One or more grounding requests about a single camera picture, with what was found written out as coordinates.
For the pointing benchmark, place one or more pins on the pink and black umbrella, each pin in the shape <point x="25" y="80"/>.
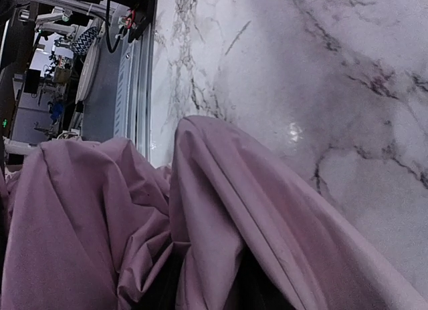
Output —
<point x="229" y="226"/>

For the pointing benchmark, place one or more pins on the white patterned round plate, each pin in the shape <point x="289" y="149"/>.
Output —
<point x="90" y="39"/>

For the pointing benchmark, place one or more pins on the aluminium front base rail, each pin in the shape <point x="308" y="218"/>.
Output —
<point x="132" y="107"/>

